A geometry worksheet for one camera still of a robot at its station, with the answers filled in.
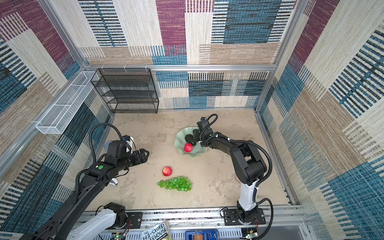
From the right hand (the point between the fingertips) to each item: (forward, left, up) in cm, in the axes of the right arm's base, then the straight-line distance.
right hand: (197, 136), depth 97 cm
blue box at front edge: (-51, 0, -2) cm, 51 cm away
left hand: (-17, +29, +11) cm, 35 cm away
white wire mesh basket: (-9, +66, +28) cm, 73 cm away
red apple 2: (-22, +18, -2) cm, 28 cm away
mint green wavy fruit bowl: (-2, +12, -4) cm, 12 cm away
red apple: (-7, +6, -2) cm, 10 cm away
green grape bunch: (-29, +11, -3) cm, 31 cm away
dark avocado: (-1, +5, -2) cm, 6 cm away
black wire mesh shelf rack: (+35, +50, +11) cm, 62 cm away
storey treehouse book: (-50, +21, -4) cm, 54 cm away
